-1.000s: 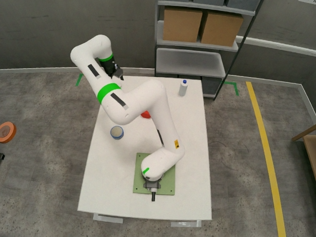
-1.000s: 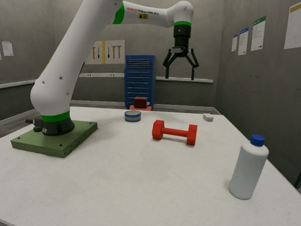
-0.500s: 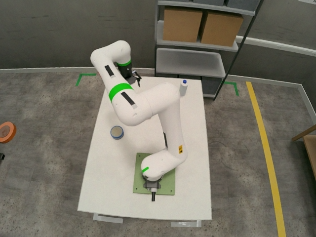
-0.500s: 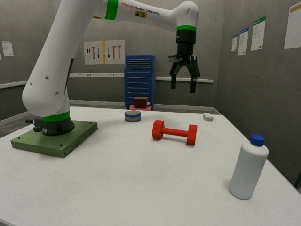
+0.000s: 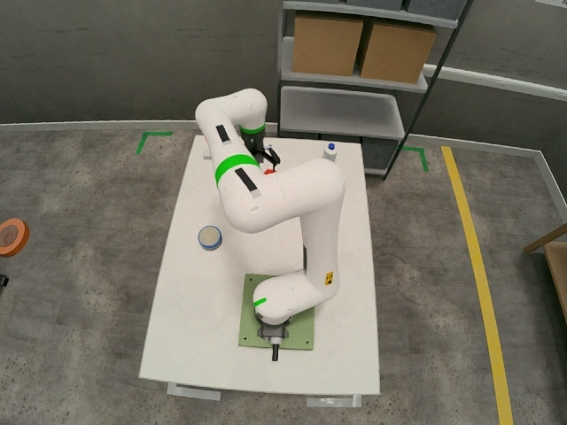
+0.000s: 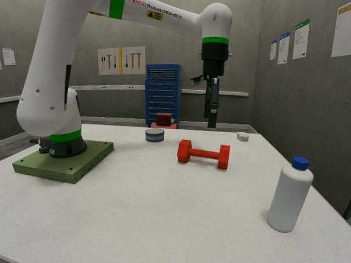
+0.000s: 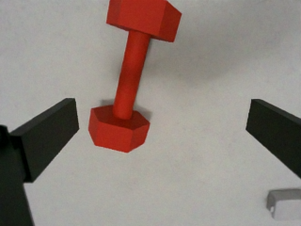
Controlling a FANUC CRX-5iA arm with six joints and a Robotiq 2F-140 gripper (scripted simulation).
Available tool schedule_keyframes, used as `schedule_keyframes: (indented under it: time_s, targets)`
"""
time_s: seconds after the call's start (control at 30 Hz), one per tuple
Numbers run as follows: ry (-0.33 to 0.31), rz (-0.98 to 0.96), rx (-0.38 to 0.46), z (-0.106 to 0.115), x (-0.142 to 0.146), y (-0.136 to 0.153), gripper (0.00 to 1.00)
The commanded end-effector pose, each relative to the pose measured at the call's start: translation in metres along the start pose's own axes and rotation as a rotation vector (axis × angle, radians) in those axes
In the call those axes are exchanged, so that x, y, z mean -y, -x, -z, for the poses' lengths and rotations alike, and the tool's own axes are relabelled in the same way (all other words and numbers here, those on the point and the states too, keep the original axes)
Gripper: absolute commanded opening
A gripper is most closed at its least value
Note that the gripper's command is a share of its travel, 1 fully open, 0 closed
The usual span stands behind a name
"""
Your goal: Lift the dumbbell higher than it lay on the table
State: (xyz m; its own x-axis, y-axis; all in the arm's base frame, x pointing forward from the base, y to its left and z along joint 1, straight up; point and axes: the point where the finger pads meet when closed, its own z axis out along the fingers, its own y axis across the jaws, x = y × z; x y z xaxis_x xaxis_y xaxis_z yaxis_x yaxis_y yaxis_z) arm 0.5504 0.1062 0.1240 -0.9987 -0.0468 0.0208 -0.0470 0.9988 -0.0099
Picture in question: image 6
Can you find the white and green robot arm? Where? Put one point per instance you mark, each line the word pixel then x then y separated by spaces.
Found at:
pixel 48 110

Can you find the blue and grey round tin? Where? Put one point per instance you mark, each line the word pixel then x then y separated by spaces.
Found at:
pixel 154 135

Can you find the white bottle with blue cap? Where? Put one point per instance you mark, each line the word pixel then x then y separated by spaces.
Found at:
pixel 290 194

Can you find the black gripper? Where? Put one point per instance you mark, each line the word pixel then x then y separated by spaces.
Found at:
pixel 212 68

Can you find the red dumbbell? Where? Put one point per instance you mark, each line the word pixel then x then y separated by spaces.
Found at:
pixel 185 150

